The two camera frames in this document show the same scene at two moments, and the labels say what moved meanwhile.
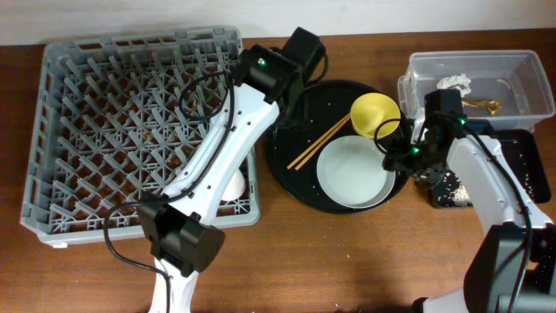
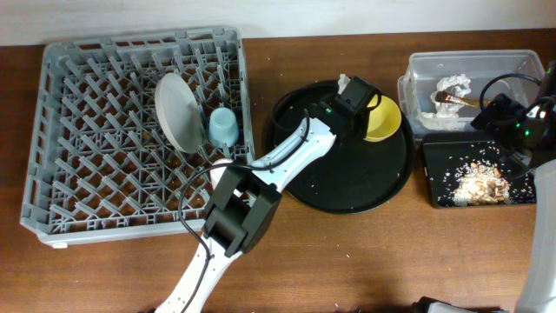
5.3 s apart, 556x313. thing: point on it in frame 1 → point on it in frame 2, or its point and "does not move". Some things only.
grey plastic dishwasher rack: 119,116 does not move
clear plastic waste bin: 515,79 does not move
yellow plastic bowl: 369,109 does not move
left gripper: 300,116 → 363,125
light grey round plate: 350,173 → 178,112
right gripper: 398,159 → 495,116
